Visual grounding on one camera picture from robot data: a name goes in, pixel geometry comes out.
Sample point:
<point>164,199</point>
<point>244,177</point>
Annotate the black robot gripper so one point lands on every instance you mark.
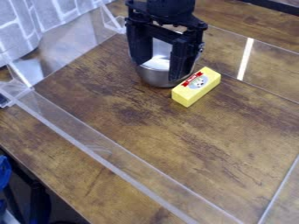
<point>148,15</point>

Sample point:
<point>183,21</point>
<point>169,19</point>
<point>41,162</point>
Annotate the stainless steel bowl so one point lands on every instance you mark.
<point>153,70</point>

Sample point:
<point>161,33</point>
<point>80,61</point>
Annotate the yellow butter block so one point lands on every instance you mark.
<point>195,87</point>

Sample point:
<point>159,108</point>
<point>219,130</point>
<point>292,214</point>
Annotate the grey brick pattern cloth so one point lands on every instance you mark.
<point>25,19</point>

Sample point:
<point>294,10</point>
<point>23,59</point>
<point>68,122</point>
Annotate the blue object under table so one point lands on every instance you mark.
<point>5,172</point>

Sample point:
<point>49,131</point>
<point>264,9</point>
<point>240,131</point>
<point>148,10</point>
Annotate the black table leg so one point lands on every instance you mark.
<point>40,205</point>

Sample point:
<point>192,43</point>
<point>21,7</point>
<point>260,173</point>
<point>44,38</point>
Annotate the clear acrylic corner bracket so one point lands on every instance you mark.
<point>113,23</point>

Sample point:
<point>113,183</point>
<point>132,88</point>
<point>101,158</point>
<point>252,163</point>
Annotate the clear acrylic enclosure panel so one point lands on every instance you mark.
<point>133,159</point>

